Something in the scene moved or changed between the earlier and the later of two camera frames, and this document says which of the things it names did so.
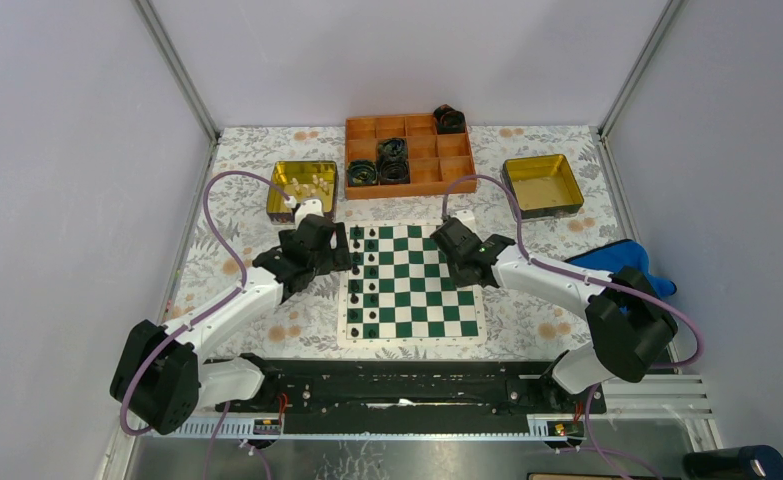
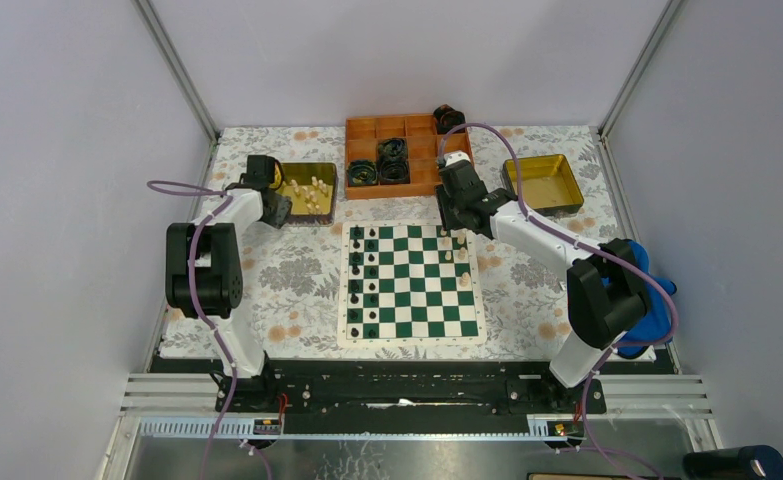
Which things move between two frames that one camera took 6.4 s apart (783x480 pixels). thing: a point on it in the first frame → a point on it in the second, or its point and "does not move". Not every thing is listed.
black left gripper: (338, 260) → (282, 207)
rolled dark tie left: (362, 173) does not move
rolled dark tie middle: (393, 161) does not move
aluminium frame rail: (664, 396) does not move
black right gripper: (459, 280) → (443, 200)
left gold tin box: (316, 180) does not move
